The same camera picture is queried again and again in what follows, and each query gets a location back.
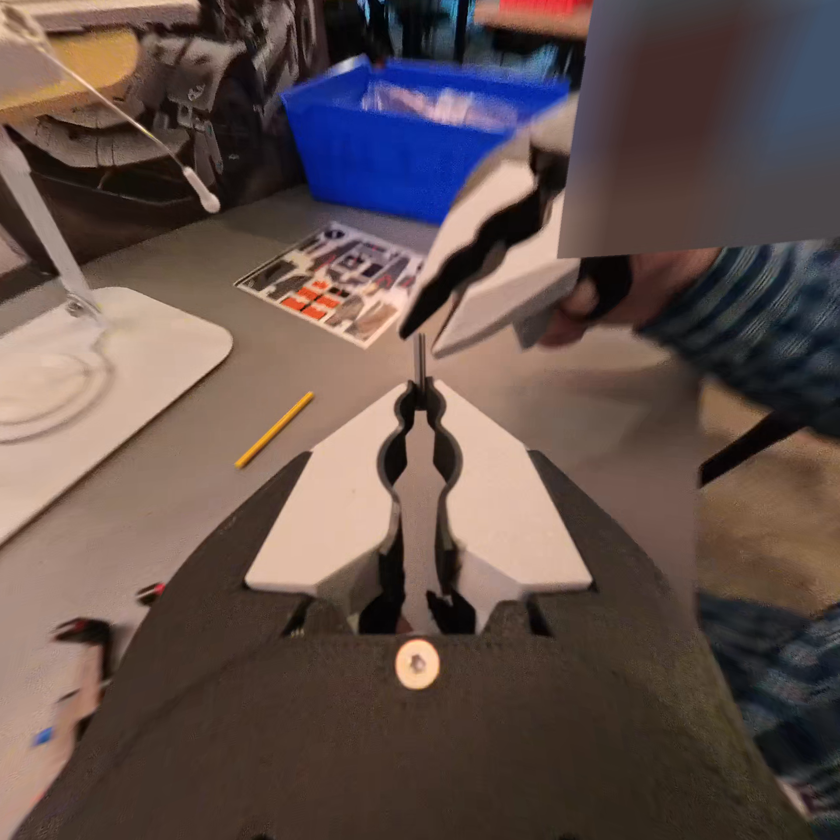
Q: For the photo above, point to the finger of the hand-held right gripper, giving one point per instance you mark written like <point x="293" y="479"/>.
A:
<point x="479" y="197"/>
<point x="525" y="282"/>

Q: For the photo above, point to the dark background furniture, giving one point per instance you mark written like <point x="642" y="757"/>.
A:
<point x="426" y="26"/>

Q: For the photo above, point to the yellow lego axle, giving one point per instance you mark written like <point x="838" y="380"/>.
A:
<point x="274" y="430"/>

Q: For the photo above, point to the lego sticker sheet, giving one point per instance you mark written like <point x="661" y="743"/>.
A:
<point x="328" y="282"/>

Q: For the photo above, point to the dark grey lego axle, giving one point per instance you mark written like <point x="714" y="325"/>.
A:
<point x="421" y="361"/>

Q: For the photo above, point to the black lego chassis frame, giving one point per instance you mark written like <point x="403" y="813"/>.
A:
<point x="92" y="643"/>

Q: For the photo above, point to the white and wooden stand top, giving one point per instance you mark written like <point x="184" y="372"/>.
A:
<point x="65" y="59"/>

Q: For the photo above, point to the blue plastic bin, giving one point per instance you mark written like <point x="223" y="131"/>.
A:
<point x="380" y="157"/>

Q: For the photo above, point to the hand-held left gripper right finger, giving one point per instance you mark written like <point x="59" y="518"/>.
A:
<point x="512" y="518"/>

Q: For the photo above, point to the person's right hand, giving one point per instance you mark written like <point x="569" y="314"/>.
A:
<point x="663" y="282"/>

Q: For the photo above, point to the white stand strut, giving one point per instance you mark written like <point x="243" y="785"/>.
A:
<point x="46" y="236"/>

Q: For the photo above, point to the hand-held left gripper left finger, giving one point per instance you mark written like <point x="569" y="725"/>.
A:
<point x="321" y="518"/>

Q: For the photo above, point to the person's right forearm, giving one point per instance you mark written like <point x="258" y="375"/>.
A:
<point x="754" y="328"/>

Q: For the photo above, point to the clear plastic bag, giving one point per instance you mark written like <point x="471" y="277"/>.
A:
<point x="439" y="105"/>

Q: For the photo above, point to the black metal bar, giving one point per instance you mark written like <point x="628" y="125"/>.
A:
<point x="748" y="446"/>

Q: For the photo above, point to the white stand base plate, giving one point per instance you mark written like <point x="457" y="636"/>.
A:
<point x="164" y="341"/>

